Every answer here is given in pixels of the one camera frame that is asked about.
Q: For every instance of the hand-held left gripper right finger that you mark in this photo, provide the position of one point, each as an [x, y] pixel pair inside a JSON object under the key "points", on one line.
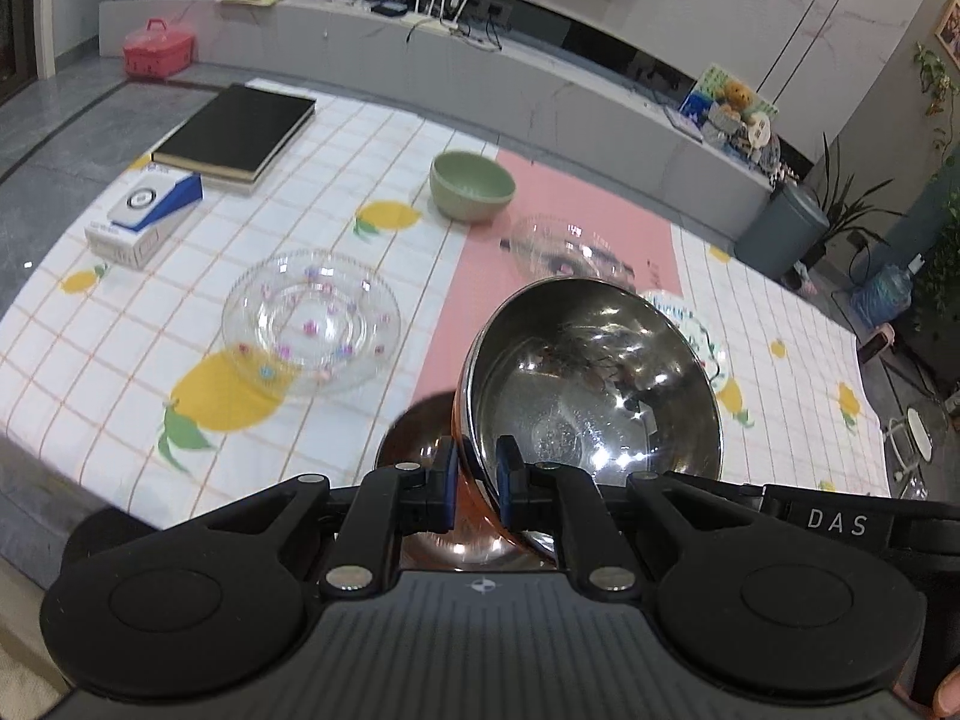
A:
{"points": [[508, 484]]}

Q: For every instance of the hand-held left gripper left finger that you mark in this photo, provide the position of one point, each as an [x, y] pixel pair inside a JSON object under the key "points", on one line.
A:
{"points": [[448, 481]]}

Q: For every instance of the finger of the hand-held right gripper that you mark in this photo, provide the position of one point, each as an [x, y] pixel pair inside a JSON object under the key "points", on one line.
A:
{"points": [[735, 493]]}

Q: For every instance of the steel bowl orange outside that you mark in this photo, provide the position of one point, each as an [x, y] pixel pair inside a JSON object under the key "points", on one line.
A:
{"points": [[592, 382], [416, 427]]}

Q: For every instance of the clear glass plate flower dots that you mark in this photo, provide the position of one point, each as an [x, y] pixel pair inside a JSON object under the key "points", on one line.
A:
{"points": [[311, 319]]}

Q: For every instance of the clear glass bowl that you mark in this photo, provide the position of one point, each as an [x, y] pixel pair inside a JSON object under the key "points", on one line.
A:
{"points": [[559, 247]]}

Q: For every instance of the green ceramic bowl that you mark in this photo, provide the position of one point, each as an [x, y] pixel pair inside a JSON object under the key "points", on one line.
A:
{"points": [[471, 184]]}

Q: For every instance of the blue water bottle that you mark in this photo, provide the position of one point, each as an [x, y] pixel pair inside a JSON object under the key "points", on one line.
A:
{"points": [[881, 298]]}

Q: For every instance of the grey trash bin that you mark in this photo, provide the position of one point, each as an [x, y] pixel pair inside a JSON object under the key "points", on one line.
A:
{"points": [[780, 229]]}

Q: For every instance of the green potted plant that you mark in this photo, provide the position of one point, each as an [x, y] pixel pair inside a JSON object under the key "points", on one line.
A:
{"points": [[855, 202]]}

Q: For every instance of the lemon checkered picnic mat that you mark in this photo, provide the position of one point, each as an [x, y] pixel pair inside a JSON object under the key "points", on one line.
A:
{"points": [[112, 360]]}

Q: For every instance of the white low media bench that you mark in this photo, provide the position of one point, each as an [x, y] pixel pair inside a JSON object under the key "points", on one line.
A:
{"points": [[525, 97]]}

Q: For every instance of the brown teddy bear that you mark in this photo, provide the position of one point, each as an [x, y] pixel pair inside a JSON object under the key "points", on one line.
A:
{"points": [[738, 97]]}

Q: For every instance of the white and blue box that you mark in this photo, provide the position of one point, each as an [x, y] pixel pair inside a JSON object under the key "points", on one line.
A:
{"points": [[142, 217]]}

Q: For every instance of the black book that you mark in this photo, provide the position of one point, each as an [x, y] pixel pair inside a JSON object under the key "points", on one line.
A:
{"points": [[232, 127]]}

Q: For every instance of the hanging vine plant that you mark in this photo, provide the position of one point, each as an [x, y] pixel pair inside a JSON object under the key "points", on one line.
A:
{"points": [[937, 90]]}

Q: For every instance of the white router with antennas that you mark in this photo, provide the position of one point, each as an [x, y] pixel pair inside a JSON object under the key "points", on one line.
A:
{"points": [[439, 7]]}

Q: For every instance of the pink plastic basket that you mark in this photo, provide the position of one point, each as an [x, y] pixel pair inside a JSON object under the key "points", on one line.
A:
{"points": [[156, 49]]}

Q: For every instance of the framed wall picture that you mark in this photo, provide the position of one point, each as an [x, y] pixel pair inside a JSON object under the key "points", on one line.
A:
{"points": [[949, 28]]}

